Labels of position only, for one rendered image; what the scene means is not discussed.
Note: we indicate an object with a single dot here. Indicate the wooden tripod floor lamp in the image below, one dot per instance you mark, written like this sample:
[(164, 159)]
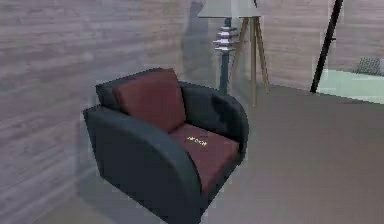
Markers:
[(253, 50)]

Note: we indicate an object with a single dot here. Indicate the grey floor lamp ribbed post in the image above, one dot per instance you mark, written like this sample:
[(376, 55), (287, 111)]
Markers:
[(225, 50)]

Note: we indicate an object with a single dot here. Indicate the small yellow object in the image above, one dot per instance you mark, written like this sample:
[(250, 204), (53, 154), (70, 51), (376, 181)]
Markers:
[(197, 141)]

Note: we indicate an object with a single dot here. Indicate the grey patterned pillow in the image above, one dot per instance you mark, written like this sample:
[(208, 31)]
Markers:
[(370, 66)]

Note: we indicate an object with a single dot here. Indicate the dark grey armchair red cushions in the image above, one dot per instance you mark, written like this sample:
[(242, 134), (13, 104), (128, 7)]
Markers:
[(140, 160)]

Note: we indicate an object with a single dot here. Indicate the pale green bed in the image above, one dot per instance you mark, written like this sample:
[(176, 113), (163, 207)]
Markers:
[(353, 86)]

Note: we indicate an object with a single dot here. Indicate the black slanted pole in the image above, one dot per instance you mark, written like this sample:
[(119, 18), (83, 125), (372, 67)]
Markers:
[(325, 50)]

